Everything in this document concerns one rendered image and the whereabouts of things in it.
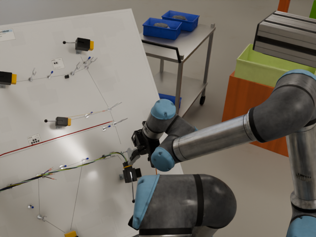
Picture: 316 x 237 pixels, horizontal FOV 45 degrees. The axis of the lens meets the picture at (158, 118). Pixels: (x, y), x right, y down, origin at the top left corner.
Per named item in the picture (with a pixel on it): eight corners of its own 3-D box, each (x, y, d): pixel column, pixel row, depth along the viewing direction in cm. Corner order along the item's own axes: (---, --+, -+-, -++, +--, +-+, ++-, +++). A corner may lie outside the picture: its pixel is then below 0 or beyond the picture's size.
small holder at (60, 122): (42, 117, 159) (45, 114, 153) (64, 118, 163) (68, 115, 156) (42, 128, 158) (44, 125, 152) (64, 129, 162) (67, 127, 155)
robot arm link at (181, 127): (184, 161, 125) (157, 142, 126) (197, 144, 133) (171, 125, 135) (194, 147, 120) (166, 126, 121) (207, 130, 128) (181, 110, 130)
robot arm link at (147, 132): (169, 131, 134) (148, 135, 130) (165, 138, 137) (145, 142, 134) (161, 114, 137) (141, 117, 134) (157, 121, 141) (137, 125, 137)
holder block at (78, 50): (59, 42, 168) (64, 34, 160) (84, 45, 173) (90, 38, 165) (59, 51, 167) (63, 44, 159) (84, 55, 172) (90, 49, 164)
